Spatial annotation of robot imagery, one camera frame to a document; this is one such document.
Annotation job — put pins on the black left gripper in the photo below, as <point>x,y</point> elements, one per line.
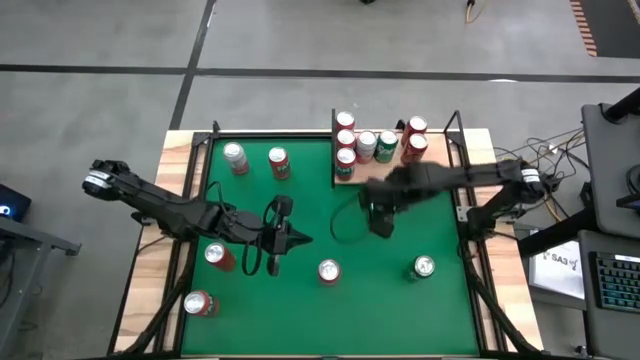
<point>277,240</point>

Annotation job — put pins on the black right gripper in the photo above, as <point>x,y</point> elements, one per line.
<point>395,187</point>

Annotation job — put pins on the green soda can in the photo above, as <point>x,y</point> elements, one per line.
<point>424,266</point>
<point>386,145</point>

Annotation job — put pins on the white raspberry seltzer can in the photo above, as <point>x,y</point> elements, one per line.
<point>366,145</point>

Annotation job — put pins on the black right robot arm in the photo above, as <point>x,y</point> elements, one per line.
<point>475,175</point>

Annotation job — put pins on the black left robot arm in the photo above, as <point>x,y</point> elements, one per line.
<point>150,197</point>

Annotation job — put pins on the black table clamp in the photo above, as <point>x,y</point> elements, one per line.
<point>400,124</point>
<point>215,127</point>

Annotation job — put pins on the green table mat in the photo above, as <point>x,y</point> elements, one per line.
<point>350,320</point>

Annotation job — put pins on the silver and red can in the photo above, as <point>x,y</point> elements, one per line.
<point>235,155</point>

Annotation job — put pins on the black power strip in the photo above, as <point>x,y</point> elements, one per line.
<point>554,184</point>

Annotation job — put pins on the black support beam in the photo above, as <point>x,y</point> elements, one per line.
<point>550,235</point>

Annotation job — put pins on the white SA3 sign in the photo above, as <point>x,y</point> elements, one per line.
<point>555,272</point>

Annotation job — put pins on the black desk accessory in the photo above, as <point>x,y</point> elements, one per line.
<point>631,200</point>

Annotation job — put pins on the black monitor pole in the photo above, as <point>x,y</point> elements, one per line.
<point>625,106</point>

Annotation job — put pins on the backlit black keyboard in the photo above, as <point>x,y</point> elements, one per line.
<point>620,282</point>

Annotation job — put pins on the grey side table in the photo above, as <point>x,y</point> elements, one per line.
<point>45,239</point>

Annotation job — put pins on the grey keyboard desk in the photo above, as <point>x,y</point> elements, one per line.
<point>615,335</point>

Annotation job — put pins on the black mat with orange stripes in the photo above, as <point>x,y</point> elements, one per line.
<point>617,30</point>

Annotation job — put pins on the black device with blue light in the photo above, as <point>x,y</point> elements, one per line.
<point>17,200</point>

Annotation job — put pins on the wooden shelf with black frame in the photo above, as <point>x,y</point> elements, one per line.
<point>440,147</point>

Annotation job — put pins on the grey metal bracket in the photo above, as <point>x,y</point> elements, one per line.
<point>463,214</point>

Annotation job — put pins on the black metal rig frame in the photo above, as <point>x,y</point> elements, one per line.
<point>324,135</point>

